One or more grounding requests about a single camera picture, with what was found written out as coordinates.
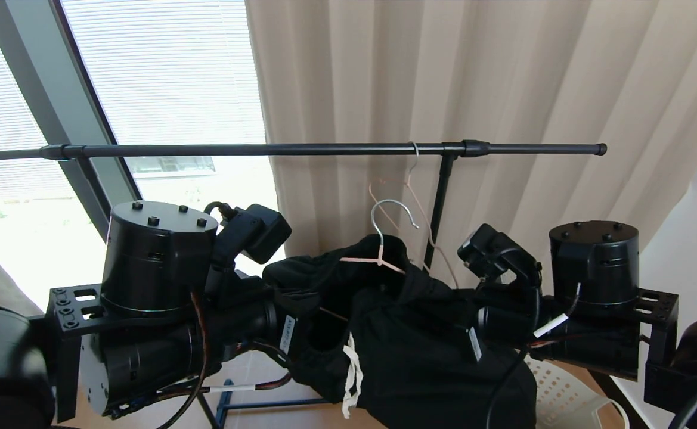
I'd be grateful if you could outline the white laundry basket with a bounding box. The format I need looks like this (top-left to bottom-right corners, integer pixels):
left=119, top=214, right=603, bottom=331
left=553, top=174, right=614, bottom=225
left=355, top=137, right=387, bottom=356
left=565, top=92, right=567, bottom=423
left=524, top=355, right=630, bottom=429

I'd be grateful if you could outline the black clothes rack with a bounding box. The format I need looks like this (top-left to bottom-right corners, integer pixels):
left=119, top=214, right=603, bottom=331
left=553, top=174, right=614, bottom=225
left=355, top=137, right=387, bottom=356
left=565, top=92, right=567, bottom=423
left=0, top=141, right=608, bottom=429

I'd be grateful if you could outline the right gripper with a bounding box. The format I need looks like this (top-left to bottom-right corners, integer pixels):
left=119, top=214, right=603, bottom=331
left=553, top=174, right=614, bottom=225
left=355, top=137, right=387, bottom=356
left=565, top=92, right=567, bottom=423
left=466, top=297, right=550, bottom=362

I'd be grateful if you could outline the pink clothes hanger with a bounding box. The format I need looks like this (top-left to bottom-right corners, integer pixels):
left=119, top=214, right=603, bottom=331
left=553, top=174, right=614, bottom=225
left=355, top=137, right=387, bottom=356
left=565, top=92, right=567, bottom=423
left=339, top=200, right=420, bottom=276
left=369, top=142, right=461, bottom=290

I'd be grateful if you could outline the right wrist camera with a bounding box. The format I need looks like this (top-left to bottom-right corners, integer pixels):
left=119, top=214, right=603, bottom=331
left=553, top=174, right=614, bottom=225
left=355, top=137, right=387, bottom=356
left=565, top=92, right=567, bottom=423
left=457, top=224, right=543, bottom=288

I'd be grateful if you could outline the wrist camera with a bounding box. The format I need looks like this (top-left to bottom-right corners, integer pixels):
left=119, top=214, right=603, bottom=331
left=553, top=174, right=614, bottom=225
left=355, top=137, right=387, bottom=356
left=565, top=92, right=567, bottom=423
left=205, top=204, right=292, bottom=282
left=457, top=224, right=543, bottom=288

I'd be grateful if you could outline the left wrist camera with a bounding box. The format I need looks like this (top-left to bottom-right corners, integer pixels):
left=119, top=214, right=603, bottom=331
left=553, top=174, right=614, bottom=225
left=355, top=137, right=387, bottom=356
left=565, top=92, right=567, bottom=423
left=205, top=204, right=292, bottom=282

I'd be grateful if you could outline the black garment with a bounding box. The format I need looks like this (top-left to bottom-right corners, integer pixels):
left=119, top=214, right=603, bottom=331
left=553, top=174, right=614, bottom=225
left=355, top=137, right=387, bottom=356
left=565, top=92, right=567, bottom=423
left=262, top=234, right=537, bottom=429

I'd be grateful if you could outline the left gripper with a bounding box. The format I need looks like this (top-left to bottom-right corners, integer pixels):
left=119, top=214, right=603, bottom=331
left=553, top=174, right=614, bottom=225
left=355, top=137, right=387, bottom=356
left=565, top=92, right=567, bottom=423
left=228, top=297, right=299, bottom=356

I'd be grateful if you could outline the window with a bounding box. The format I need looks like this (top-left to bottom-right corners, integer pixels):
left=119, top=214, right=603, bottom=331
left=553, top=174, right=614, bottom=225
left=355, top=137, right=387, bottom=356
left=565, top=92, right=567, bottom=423
left=0, top=0, right=289, bottom=299

